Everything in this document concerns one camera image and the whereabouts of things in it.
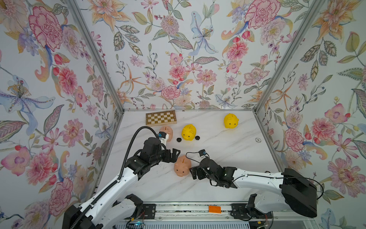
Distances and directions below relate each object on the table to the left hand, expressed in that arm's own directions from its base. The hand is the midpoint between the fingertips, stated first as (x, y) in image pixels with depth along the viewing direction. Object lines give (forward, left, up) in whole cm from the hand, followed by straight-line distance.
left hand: (175, 150), depth 77 cm
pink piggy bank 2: (-5, -3, -9) cm, 11 cm away
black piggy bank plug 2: (+20, -15, -18) cm, 31 cm away
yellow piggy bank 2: (+30, -39, -11) cm, 50 cm away
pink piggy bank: (+21, +6, -10) cm, 24 cm away
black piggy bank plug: (+19, -1, -19) cm, 27 cm away
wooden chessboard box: (+37, +13, -17) cm, 43 cm away
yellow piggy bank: (+19, -8, -10) cm, 23 cm away
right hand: (-4, -11, -12) cm, 17 cm away
